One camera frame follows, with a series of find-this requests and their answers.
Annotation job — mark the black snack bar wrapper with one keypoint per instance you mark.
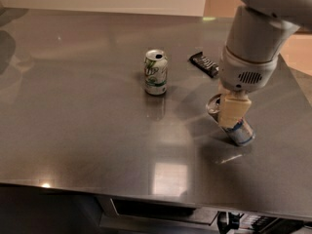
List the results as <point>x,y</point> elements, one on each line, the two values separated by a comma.
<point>206,65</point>

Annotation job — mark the green white soda can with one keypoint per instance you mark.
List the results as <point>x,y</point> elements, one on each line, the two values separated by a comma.
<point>155,72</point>

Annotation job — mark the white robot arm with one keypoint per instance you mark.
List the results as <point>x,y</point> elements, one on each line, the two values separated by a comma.
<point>259,30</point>

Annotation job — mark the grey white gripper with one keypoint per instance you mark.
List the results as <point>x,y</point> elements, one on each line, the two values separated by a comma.
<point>246,72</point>

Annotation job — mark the metal drawer under table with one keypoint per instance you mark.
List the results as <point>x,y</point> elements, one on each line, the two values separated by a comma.
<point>147,215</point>

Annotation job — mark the silver blue redbull can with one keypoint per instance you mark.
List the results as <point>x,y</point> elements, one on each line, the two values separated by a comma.
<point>241,134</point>

